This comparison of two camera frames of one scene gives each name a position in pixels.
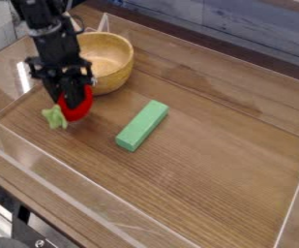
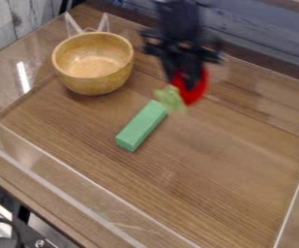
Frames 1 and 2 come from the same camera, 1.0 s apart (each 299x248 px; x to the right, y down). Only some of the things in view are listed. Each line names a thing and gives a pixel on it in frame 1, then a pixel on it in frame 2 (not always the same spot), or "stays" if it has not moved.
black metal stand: [31, 229] stays
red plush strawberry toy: [78, 112] → [174, 98]
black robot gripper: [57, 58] → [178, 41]
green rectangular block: [141, 126] stays
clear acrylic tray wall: [189, 158] stays
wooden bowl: [107, 52] stays
